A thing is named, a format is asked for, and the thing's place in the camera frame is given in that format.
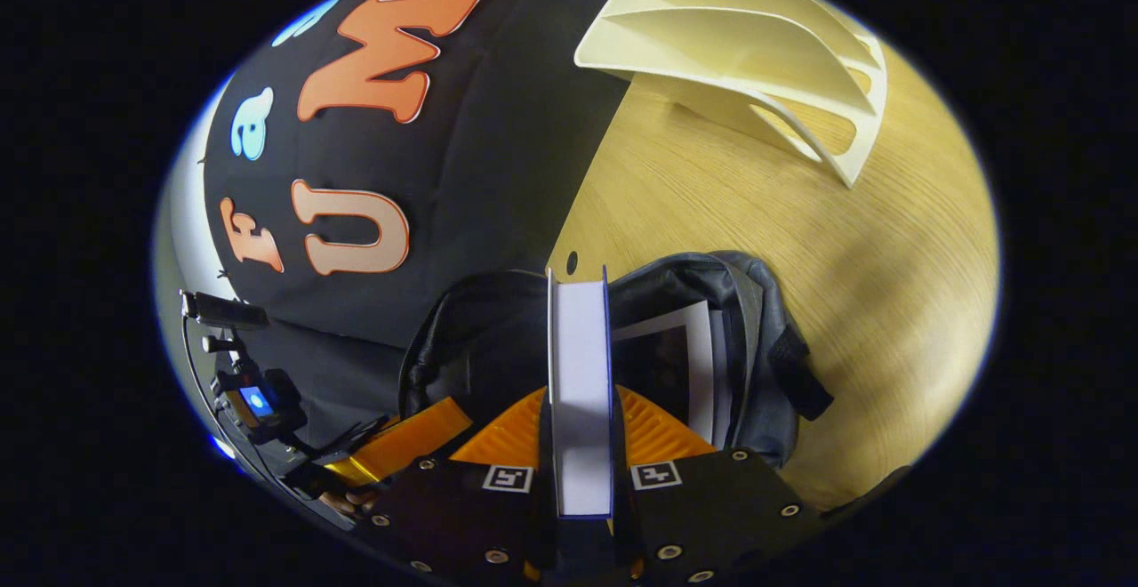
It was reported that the blue cover book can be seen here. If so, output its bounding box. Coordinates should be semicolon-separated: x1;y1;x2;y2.
545;265;616;519

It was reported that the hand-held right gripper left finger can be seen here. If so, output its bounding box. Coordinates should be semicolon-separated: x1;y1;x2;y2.
356;387;559;583

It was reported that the cream plastic bookshelf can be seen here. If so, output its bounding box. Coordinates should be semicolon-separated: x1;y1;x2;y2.
573;0;890;189

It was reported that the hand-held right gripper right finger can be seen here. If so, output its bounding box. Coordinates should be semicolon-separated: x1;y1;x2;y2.
613;385;832;583

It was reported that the grey schoolbag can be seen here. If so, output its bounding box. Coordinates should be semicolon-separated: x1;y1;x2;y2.
397;251;835;472

